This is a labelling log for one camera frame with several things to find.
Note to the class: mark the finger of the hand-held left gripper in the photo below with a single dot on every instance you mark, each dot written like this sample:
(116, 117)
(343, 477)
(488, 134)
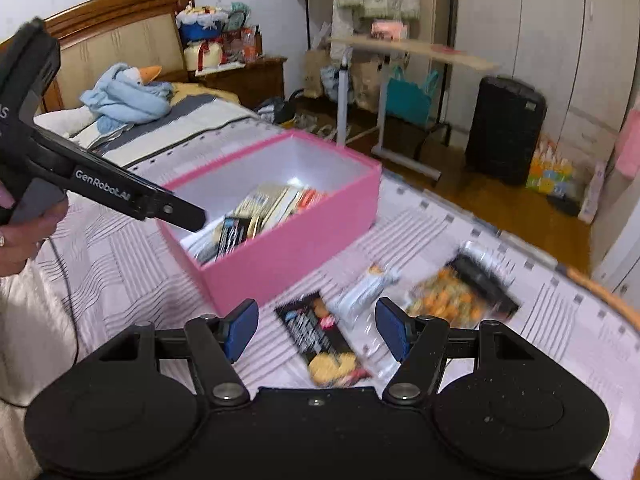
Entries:
(175, 210)

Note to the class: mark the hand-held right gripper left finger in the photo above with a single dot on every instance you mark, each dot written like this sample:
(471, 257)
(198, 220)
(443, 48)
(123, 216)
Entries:
(242, 329)

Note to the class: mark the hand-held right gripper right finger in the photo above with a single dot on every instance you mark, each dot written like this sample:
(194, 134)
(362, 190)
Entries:
(391, 329)

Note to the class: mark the light blue snack bar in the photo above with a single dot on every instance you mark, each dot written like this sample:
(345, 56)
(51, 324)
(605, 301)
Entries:
(362, 292)

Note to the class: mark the black cookie snack packet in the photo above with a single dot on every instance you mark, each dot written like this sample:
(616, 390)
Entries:
(315, 330)

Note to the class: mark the pink cardboard box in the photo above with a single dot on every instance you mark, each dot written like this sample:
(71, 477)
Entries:
(300, 245)

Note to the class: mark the person's left hand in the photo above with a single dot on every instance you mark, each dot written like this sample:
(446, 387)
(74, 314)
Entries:
(22, 245)

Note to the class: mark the white pillow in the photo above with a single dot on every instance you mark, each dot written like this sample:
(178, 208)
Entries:
(62, 122)

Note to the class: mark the orange and black snack packet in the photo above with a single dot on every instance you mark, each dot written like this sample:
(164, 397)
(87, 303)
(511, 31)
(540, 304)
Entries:
(450, 295)

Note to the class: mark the pile of snack packets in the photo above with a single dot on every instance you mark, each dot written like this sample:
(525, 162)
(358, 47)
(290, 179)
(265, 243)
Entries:
(265, 210)

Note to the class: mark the colour block bed sheet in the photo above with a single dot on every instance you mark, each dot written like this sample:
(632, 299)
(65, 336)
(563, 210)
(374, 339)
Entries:
(200, 120)

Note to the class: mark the wooden bed headboard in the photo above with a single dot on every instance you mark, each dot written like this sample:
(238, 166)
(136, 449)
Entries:
(110, 35)

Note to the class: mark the blue plush goose toy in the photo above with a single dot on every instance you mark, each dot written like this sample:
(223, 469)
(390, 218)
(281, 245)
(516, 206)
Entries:
(127, 97)

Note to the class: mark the black bag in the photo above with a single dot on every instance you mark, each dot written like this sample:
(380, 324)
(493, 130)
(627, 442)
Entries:
(275, 110)

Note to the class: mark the wooden nightstand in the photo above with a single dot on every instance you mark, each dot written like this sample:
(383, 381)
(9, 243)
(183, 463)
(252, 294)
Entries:
(250, 82)

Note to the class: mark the yellow gift bag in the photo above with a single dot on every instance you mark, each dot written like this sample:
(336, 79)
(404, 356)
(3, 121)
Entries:
(202, 56)

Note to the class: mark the pair of shoes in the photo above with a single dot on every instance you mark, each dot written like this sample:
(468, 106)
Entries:
(317, 127)

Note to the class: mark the red gift basket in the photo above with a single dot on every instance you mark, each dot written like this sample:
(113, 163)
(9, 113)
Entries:
(240, 45)

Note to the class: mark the blue flower basket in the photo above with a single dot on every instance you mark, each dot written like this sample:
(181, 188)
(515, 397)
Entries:
(200, 22)

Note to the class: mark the brown paper bag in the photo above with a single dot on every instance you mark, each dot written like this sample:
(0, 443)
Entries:
(315, 75)

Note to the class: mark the black slippers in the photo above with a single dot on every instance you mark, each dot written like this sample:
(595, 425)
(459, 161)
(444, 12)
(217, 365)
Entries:
(564, 205)

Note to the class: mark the colourful checkered gift bag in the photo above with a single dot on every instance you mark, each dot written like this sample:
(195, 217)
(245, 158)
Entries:
(550, 170)

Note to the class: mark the black suitcase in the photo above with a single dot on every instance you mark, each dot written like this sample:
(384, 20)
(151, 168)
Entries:
(505, 130)

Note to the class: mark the teal tote bag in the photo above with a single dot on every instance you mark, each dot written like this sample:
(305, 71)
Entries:
(410, 100)

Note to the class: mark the white door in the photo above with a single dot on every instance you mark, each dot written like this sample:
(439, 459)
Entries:
(620, 260)

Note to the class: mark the white patterned packet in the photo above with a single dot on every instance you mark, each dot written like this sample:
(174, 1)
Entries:
(592, 192)

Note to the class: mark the wooden overbed table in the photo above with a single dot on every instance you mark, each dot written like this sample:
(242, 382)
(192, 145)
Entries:
(415, 51)

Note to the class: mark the small pink box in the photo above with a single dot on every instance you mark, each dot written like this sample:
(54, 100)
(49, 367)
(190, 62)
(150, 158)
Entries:
(389, 30)

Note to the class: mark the pink garment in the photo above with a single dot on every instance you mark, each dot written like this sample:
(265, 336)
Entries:
(629, 145)

